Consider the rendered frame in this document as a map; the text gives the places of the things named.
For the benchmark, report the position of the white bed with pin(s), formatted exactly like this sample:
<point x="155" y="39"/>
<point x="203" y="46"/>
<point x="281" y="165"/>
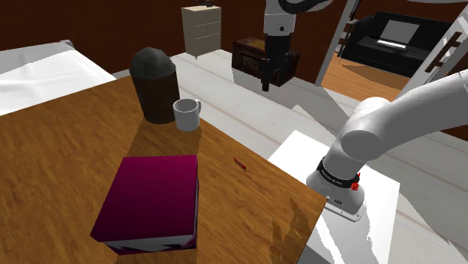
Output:
<point x="47" y="78"/>

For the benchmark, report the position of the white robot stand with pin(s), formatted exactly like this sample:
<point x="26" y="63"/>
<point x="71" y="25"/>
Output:
<point x="351" y="237"/>

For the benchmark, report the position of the dark brown grey-topped cylinder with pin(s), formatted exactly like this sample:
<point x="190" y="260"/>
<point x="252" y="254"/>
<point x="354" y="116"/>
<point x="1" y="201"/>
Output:
<point x="157" y="91"/>

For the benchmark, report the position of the beige chest of drawers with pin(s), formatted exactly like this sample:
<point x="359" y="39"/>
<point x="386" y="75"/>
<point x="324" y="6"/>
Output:
<point x="203" y="31"/>

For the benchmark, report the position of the brown wooden table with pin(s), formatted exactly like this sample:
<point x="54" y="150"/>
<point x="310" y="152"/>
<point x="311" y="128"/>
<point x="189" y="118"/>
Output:
<point x="55" y="164"/>

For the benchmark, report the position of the dark wooden cabinet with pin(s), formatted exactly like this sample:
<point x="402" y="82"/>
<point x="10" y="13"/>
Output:
<point x="246" y="60"/>

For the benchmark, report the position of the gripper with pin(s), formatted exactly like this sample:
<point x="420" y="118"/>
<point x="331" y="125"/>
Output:
<point x="278" y="47"/>

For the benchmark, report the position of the magenta book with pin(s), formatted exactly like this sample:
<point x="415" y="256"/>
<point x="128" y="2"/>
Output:
<point x="150" y="193"/>

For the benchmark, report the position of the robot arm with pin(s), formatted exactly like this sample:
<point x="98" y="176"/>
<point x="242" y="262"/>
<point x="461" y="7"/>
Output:
<point x="402" y="113"/>

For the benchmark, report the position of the red pen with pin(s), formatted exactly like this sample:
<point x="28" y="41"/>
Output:
<point x="240" y="163"/>

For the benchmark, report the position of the white mug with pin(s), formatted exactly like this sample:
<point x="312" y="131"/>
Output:
<point x="187" y="119"/>

